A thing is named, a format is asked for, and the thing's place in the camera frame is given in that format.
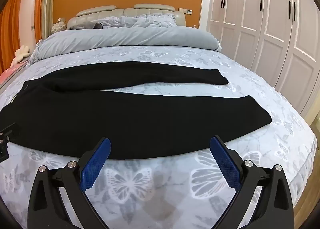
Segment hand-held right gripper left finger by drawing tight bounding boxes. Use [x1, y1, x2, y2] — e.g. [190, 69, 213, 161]
[27, 137, 112, 229]

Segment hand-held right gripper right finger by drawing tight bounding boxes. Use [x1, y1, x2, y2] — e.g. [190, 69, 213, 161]
[209, 135, 295, 229]

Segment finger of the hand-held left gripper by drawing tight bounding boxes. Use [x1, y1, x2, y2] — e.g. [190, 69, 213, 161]
[0, 123, 19, 162]

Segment black pants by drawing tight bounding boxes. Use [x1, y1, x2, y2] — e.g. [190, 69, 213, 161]
[0, 62, 229, 159]

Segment butterfly print bed sheet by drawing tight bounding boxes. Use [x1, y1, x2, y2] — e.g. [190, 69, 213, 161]
[0, 45, 318, 229]

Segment white flower plush toy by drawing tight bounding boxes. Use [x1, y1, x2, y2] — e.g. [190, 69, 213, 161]
[14, 45, 31, 64]

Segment pleated orange curtain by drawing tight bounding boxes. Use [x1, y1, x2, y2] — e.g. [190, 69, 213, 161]
[0, 0, 26, 74]

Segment white fluffy ornament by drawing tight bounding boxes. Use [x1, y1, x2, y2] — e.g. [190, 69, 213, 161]
[51, 18, 67, 33]

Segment grey duvet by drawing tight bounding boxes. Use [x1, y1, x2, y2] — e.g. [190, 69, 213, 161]
[29, 26, 222, 66]

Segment narrow orange curtain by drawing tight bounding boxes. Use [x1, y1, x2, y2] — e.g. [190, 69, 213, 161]
[34, 0, 49, 42]

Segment grey floral pillow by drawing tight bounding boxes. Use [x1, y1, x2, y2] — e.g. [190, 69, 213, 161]
[67, 17, 123, 31]
[120, 14, 177, 29]

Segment white panelled wardrobe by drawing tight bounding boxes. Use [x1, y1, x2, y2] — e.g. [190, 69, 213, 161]
[206, 0, 320, 117]

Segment beige padded headboard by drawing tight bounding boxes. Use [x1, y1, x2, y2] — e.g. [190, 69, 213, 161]
[66, 4, 187, 31]

